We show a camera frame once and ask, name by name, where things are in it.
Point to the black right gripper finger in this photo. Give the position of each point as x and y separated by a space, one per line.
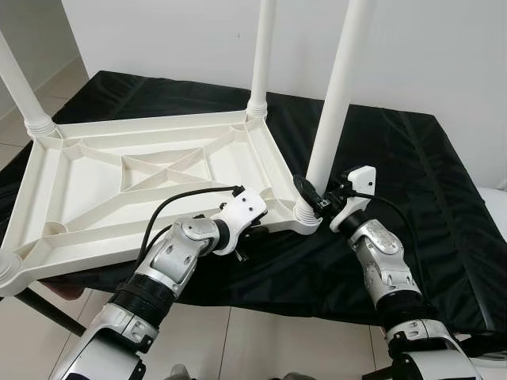
307 192

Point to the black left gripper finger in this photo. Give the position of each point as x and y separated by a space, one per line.
258 230

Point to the white plastic table top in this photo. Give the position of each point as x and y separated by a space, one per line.
79 182

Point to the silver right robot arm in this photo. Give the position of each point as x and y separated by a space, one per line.
388 261

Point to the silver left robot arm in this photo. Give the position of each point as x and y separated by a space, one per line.
166 261

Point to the black table cloth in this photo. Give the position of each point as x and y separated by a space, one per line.
428 182

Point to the grey right robot leg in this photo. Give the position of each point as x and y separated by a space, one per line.
299 376

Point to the grey robot leg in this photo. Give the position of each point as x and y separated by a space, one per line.
176 373
299 376

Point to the grey left robot leg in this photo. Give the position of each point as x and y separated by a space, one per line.
176 373

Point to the black metal table leg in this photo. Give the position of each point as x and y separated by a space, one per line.
51 313
380 372

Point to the white curved plastic piece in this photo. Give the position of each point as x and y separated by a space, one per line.
491 356

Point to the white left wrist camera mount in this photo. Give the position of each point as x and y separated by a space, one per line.
242 214

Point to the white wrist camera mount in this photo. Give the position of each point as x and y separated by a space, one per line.
356 190
242 214

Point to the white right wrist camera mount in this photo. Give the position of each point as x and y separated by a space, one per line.
356 190

